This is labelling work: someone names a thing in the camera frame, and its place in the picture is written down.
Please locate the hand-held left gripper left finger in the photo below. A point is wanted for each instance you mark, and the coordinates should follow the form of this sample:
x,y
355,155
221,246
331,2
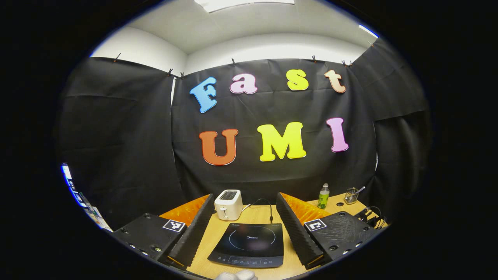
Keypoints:
x,y
196,233

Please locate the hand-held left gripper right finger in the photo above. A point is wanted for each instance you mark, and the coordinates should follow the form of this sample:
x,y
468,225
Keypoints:
x,y
297,233

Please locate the black induction cooktop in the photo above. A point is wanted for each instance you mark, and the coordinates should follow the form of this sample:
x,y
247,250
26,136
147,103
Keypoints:
x,y
249,243

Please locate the green label drink bottle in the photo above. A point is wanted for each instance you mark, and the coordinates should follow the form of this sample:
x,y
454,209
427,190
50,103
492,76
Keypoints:
x,y
323,199

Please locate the white toaster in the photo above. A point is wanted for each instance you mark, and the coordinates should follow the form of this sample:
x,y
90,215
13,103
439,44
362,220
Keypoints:
x,y
229,206

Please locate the metal spoon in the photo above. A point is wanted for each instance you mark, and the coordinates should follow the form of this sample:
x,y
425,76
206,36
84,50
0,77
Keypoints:
x,y
360,189

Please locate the white printed panel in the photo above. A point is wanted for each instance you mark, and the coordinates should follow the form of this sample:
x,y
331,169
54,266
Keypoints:
x,y
79,196

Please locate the ceiling light panel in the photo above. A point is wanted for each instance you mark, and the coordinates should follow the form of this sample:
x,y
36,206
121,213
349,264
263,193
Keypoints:
x,y
241,4

